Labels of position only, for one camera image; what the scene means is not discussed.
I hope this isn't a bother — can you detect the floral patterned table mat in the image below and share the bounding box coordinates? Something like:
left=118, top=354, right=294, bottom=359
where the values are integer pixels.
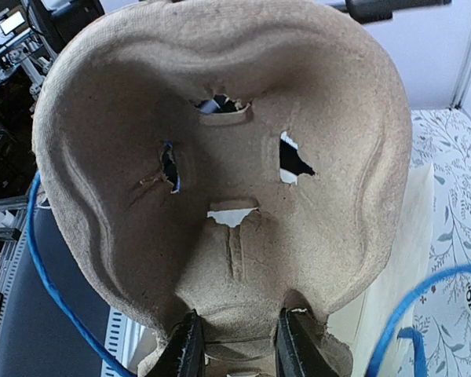
left=411, top=108, right=471, bottom=376

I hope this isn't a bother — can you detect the right aluminium frame post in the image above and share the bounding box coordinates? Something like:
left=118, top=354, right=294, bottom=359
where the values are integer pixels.
left=449, top=0, right=471, bottom=111

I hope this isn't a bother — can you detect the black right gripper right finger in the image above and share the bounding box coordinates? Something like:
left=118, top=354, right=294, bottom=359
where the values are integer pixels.
left=276, top=308, right=338, bottom=377

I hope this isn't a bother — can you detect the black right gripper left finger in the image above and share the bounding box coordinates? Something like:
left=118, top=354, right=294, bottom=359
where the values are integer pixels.
left=145, top=310, right=205, bottom=377

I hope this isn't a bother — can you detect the checkered paper takeout bag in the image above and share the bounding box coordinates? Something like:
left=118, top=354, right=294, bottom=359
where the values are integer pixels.
left=25, top=160, right=471, bottom=377

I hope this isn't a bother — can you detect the grey slotted cable duct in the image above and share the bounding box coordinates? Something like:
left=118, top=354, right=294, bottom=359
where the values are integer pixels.
left=104, top=308, right=142, bottom=374

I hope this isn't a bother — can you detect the brown cardboard cup carrier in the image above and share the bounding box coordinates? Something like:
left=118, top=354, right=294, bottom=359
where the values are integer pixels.
left=32, top=1, right=411, bottom=376

